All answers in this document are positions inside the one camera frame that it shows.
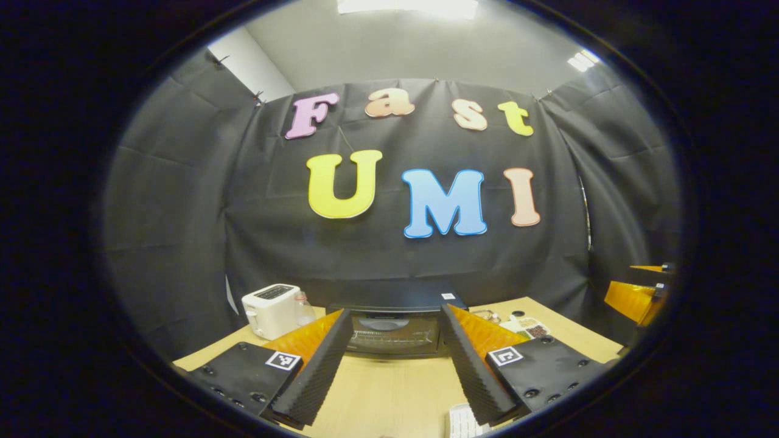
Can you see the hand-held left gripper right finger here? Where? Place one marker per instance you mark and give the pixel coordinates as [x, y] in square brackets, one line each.
[475, 371]

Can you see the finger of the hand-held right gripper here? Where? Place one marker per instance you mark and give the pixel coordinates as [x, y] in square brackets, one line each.
[668, 267]
[633, 301]

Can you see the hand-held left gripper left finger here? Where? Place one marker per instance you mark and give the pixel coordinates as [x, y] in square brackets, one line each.
[319, 371]

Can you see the black electric oven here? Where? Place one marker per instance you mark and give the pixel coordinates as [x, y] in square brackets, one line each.
[395, 340]

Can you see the clear plastic water bottle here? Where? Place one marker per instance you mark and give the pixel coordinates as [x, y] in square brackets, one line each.
[304, 313]

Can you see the white divided bean dish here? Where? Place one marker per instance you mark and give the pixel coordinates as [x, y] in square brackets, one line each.
[535, 330]

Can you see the white toaster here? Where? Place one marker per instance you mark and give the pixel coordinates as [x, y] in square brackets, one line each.
[268, 310]

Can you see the small ceiling light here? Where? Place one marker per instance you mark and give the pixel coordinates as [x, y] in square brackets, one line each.
[583, 59]

